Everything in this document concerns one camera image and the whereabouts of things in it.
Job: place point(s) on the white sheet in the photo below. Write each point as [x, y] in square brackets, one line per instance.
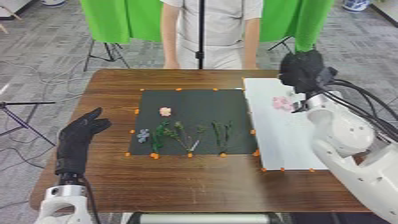
[278, 140]

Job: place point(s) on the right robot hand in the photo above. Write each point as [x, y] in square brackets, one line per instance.
[303, 71]

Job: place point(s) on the person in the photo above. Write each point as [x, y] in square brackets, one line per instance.
[223, 30]

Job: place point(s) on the pale grey bar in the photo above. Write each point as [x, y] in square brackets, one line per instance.
[206, 218]

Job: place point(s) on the pink flower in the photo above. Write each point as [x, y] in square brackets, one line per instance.
[284, 103]
[165, 111]

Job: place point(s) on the dark mat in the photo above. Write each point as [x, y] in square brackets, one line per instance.
[197, 106]

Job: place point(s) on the black tripod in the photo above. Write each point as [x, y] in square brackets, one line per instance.
[108, 55]
[282, 45]
[21, 118]

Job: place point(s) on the blue flower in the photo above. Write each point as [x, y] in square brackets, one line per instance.
[143, 135]

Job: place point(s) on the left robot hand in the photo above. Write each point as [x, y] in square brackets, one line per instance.
[81, 140]

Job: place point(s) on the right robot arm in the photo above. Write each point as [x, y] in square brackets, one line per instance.
[350, 143]

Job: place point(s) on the black stand pole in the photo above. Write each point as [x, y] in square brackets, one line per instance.
[202, 33]

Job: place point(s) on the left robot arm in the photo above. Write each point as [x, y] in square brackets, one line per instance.
[63, 200]

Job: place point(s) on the green sprig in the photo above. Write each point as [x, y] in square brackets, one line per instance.
[223, 135]
[200, 130]
[158, 136]
[181, 134]

